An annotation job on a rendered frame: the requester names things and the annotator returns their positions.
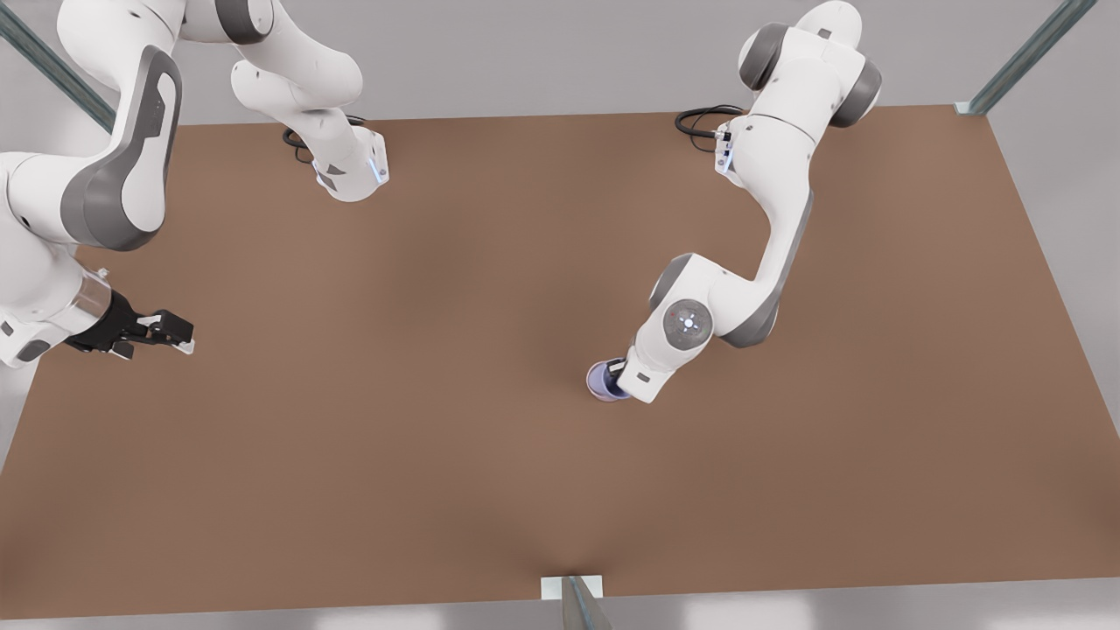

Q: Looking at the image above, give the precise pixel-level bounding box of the purple cup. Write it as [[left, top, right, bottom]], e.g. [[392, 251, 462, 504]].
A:
[[585, 359, 633, 403]]

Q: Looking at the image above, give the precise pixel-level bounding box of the black cable loop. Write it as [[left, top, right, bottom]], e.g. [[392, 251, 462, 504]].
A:
[[281, 114, 369, 166], [675, 104, 746, 155]]

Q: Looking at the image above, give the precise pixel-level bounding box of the silver frame post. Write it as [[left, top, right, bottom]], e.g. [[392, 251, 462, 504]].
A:
[[954, 0, 1100, 117], [0, 4, 119, 134], [540, 574, 614, 630]]

